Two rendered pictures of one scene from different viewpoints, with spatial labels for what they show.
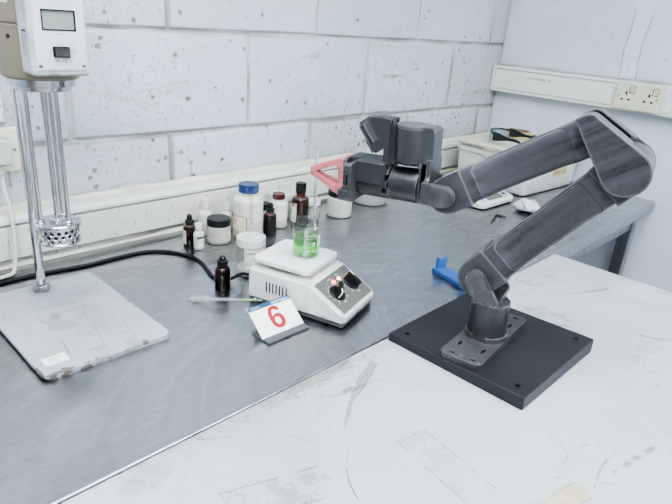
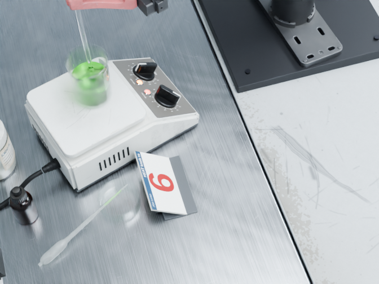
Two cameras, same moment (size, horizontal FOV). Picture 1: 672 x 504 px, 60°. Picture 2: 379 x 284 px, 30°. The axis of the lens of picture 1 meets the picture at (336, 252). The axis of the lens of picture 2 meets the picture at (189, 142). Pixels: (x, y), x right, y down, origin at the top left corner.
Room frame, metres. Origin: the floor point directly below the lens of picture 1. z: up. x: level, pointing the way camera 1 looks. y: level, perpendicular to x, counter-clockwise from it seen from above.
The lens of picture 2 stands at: (0.60, 0.47, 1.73)
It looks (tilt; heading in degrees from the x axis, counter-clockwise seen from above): 57 degrees down; 301
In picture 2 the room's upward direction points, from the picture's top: straight up
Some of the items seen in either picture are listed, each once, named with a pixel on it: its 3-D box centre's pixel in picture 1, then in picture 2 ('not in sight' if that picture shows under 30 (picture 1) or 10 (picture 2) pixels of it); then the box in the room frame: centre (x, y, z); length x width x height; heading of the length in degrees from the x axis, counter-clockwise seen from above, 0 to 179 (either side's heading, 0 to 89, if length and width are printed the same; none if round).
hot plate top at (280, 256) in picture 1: (296, 256); (86, 105); (0.99, 0.07, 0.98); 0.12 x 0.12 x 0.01; 65
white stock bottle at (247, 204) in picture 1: (248, 209); not in sight; (1.30, 0.21, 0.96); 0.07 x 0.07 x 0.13
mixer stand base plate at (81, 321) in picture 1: (70, 317); not in sight; (0.84, 0.43, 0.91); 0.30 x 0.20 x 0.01; 47
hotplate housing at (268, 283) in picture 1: (307, 281); (106, 115); (0.98, 0.05, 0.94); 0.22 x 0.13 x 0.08; 65
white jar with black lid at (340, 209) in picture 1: (339, 202); not in sight; (1.51, 0.00, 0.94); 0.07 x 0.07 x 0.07
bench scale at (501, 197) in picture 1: (465, 189); not in sight; (1.81, -0.40, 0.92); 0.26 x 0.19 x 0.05; 45
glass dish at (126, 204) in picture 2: (252, 310); (119, 200); (0.91, 0.14, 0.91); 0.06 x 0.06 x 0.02
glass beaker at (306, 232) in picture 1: (304, 236); (89, 79); (0.99, 0.06, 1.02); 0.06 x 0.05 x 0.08; 105
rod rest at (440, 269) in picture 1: (453, 271); not in sight; (1.14, -0.25, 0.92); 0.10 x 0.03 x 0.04; 32
